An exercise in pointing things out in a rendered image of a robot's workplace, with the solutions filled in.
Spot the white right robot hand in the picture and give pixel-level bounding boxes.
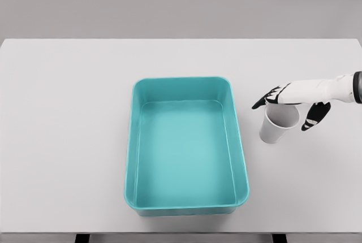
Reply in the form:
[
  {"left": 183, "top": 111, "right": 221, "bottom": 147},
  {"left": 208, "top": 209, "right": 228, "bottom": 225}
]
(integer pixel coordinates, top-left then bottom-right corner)
[{"left": 251, "top": 80, "right": 331, "bottom": 132}]

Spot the white paper cup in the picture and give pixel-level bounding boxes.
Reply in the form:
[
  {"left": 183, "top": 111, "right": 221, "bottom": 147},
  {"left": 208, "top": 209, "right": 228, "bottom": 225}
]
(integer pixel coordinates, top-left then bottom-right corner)
[{"left": 259, "top": 102, "right": 300, "bottom": 145}]

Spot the teal plastic basket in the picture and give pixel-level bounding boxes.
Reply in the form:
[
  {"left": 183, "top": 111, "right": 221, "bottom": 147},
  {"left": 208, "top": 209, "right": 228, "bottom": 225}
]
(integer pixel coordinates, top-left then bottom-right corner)
[{"left": 123, "top": 75, "right": 251, "bottom": 218}]

